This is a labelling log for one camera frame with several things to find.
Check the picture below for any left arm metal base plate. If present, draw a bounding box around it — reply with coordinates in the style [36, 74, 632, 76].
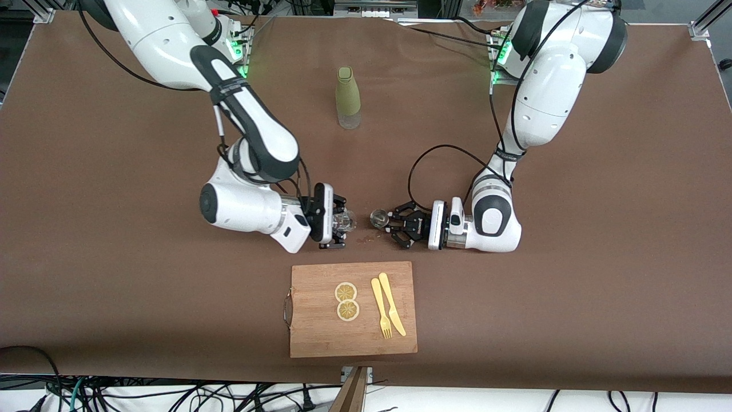
[489, 29, 518, 87]

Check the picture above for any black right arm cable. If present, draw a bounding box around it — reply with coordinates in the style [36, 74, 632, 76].
[77, 0, 313, 213]

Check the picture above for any small metal bracket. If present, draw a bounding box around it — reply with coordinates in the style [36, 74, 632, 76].
[341, 366, 374, 385]

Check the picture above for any green sleeved glass bottle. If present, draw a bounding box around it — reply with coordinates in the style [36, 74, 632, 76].
[335, 66, 362, 130]

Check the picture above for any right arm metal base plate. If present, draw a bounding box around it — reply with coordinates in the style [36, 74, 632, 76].
[228, 23, 253, 80]

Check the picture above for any wooden post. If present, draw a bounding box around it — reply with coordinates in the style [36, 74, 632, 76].
[330, 366, 370, 412]

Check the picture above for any short black table cable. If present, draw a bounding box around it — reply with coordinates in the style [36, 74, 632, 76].
[453, 15, 499, 36]

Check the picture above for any yellow plastic knife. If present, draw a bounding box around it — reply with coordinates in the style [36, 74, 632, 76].
[378, 272, 407, 337]

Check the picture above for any brown table cover mat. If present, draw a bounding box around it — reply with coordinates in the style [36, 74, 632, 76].
[0, 10, 732, 395]

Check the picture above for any yellow plastic fork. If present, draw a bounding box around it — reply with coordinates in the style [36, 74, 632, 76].
[371, 278, 393, 339]

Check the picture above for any long black table cable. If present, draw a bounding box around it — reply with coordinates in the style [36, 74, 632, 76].
[399, 23, 505, 53]

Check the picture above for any grey power strip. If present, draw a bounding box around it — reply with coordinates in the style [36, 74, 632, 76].
[334, 0, 419, 19]

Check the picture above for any black looped floor cable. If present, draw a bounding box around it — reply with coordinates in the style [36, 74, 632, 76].
[0, 345, 62, 412]

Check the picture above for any clear glass shaker cup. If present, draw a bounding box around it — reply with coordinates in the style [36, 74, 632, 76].
[333, 209, 357, 235]

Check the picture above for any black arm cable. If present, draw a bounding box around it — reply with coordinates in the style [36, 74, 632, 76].
[77, 0, 313, 213]
[407, 0, 591, 213]

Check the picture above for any aluminium frame profile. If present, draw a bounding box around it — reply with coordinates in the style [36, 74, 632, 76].
[689, 0, 732, 42]
[31, 0, 56, 25]

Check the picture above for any wooden cutting board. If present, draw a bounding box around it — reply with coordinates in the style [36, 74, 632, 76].
[284, 261, 418, 359]

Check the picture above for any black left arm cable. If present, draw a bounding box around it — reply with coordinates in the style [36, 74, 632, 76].
[407, 0, 591, 213]

